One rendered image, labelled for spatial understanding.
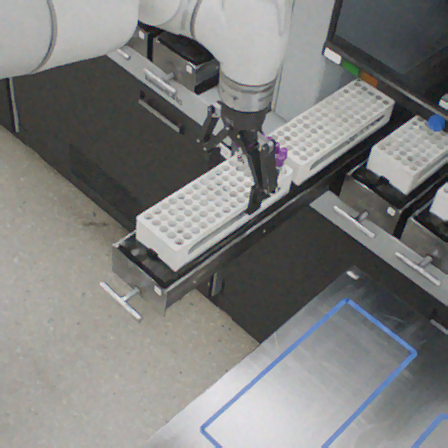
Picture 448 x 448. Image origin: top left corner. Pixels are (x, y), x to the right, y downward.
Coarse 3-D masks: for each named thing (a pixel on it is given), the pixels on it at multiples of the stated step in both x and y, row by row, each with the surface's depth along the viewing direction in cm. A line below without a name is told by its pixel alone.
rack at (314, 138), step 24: (336, 96) 166; (360, 96) 167; (384, 96) 167; (312, 120) 160; (336, 120) 160; (360, 120) 162; (384, 120) 168; (288, 144) 154; (312, 144) 155; (336, 144) 156; (312, 168) 158
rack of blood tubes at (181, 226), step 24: (216, 168) 147; (240, 168) 148; (288, 168) 149; (192, 192) 143; (216, 192) 143; (240, 192) 149; (144, 216) 137; (168, 216) 137; (192, 216) 138; (216, 216) 140; (240, 216) 146; (144, 240) 138; (168, 240) 134; (192, 240) 134; (216, 240) 141; (168, 264) 136
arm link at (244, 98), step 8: (224, 80) 125; (224, 88) 126; (232, 88) 125; (240, 88) 124; (248, 88) 124; (256, 88) 124; (264, 88) 124; (272, 88) 126; (224, 96) 127; (232, 96) 126; (240, 96) 125; (248, 96) 125; (256, 96) 125; (264, 96) 126; (272, 96) 128; (232, 104) 127; (240, 104) 126; (248, 104) 126; (256, 104) 126; (264, 104) 128
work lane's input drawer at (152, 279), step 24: (360, 144) 164; (336, 168) 160; (288, 192) 152; (312, 192) 156; (264, 216) 148; (288, 216) 154; (120, 240) 140; (240, 240) 144; (120, 264) 140; (144, 264) 136; (192, 264) 137; (216, 264) 142; (144, 288) 138; (168, 288) 134; (192, 288) 140
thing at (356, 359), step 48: (336, 288) 137; (384, 288) 138; (288, 336) 129; (336, 336) 130; (384, 336) 131; (432, 336) 133; (240, 384) 122; (288, 384) 123; (336, 384) 124; (384, 384) 125; (432, 384) 126; (192, 432) 116; (240, 432) 117; (288, 432) 118; (336, 432) 119; (384, 432) 120; (432, 432) 121
